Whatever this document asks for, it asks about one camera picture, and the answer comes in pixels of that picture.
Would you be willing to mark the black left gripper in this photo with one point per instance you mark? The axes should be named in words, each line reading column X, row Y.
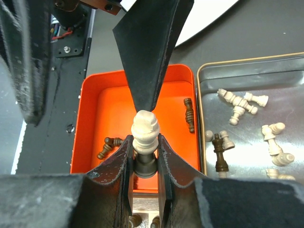
column 25, row 27

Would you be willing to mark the dark queen in orange tin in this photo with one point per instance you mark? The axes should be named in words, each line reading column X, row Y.
column 189, row 115

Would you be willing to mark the white rook in tin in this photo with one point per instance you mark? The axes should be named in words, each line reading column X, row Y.
column 261, row 100

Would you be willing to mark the dark king in beige tin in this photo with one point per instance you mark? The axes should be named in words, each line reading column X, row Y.
column 221, row 164

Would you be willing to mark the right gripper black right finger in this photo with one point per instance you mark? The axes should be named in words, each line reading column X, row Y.
column 189, row 199

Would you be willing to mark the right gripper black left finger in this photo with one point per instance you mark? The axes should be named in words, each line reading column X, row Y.
column 101, row 198

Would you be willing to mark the orange tin box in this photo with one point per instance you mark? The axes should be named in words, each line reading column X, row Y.
column 106, row 110

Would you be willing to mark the white king in tin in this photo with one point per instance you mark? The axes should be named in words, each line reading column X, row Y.
column 235, row 100

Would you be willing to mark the white knight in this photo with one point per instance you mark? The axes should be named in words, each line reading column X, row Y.
column 145, row 130

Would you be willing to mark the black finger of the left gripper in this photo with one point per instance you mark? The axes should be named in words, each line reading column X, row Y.
column 145, row 68

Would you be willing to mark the dark pawn placed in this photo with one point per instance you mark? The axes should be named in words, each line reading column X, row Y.
column 134, row 221
column 155, row 222

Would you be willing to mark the white paper sheet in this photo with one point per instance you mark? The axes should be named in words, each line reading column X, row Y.
column 204, row 16

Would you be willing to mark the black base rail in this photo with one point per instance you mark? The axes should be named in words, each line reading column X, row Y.
column 48, row 147

